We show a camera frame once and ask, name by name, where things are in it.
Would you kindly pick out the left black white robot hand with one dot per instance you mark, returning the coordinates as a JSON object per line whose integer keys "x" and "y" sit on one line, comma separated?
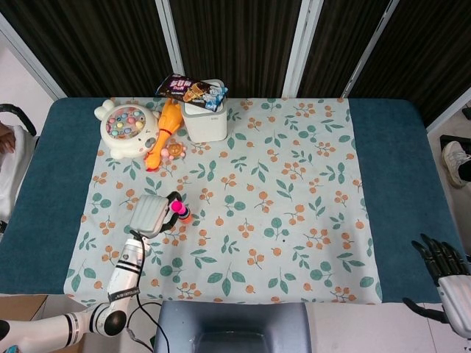
{"x": 149, "y": 215}

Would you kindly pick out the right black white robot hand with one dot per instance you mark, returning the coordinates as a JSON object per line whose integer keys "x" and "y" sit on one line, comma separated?
{"x": 456, "y": 299}

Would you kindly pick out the pink plastic cup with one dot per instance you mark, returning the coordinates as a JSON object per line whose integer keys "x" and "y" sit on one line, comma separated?
{"x": 177, "y": 206}

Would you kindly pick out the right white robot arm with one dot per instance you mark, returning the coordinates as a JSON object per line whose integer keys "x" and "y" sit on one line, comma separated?
{"x": 466, "y": 346}

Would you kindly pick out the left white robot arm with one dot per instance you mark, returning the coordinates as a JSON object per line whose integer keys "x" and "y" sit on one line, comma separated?
{"x": 127, "y": 272}

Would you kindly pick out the orange plastic cup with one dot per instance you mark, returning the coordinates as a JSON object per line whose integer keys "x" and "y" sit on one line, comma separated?
{"x": 187, "y": 220}

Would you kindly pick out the orange paw squeeze toy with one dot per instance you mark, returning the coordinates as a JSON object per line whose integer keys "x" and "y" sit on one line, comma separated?
{"x": 174, "y": 150}

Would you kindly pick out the white fishing game toy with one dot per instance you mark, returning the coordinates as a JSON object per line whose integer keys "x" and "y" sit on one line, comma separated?
{"x": 125, "y": 128}

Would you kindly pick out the orange rubber chicken toy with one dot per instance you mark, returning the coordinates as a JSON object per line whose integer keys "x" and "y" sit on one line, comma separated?
{"x": 167, "y": 127}

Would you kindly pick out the white desktop trash bin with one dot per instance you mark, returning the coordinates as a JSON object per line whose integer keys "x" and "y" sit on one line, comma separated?
{"x": 204, "y": 125}

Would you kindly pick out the teal fabric table cover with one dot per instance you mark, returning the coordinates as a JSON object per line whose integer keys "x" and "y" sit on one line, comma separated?
{"x": 40, "y": 184}

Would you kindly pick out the floral leaf print tablecloth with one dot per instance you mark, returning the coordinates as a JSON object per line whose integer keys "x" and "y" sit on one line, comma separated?
{"x": 257, "y": 184}

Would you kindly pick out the dark chocolate snack packet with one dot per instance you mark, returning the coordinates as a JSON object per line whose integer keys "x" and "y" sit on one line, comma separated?
{"x": 180, "y": 88}

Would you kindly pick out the blue white snack packet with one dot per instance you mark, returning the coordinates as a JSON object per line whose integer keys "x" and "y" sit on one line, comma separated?
{"x": 215, "y": 96}

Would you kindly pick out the white sneaker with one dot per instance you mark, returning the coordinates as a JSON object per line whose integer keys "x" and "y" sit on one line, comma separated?
{"x": 456, "y": 162}

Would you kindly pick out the person in white clothes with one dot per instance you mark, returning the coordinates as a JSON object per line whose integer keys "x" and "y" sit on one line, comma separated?
{"x": 11, "y": 176}

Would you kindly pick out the brown cardboard box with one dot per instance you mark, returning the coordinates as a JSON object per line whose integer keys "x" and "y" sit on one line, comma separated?
{"x": 18, "y": 307}

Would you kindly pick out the black floor stand base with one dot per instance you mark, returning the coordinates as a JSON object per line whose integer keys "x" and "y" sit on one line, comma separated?
{"x": 449, "y": 139}

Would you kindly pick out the black chair armrest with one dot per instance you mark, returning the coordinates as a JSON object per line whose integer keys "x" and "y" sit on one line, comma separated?
{"x": 22, "y": 115}

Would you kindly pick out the dark striped partition panel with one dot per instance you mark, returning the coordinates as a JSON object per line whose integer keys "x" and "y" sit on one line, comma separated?
{"x": 92, "y": 44}
{"x": 235, "y": 40}
{"x": 423, "y": 55}
{"x": 338, "y": 44}

